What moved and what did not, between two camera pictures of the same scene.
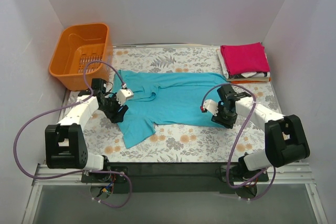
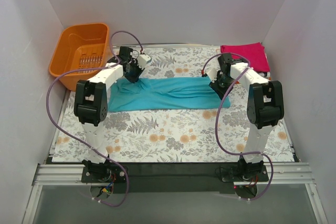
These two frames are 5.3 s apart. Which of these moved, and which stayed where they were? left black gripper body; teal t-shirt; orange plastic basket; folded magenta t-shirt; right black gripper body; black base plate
Moved: teal t-shirt; left black gripper body; right black gripper body
Stayed: orange plastic basket; black base plate; folded magenta t-shirt
